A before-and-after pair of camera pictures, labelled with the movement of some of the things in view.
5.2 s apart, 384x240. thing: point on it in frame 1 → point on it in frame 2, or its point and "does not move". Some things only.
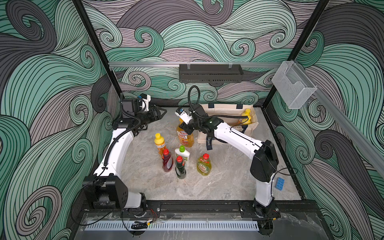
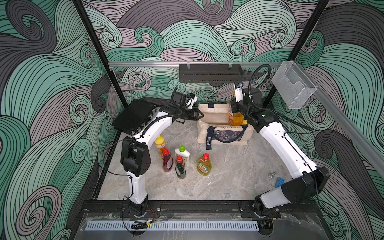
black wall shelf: x=210 y=73 does not move
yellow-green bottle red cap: x=204 y=165 does not move
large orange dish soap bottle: x=185 y=139 → x=235 y=119
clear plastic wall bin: x=293 y=87 does not move
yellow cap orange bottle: x=159 y=141 does not move
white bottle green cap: x=181 y=151 does not move
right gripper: x=185 y=127 → x=234 y=104
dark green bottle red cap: x=180 y=171 does not move
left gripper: x=156 y=117 → x=194 y=115
